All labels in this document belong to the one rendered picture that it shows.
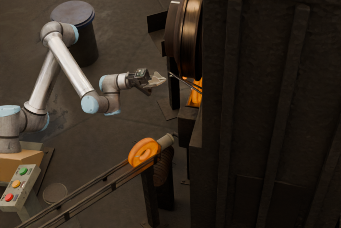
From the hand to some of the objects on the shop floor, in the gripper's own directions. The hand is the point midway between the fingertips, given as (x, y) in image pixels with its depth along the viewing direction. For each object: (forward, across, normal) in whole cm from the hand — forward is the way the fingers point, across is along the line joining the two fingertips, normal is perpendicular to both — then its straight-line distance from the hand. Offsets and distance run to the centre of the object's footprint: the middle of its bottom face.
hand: (164, 80), depth 253 cm
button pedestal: (-77, -67, +54) cm, 116 cm away
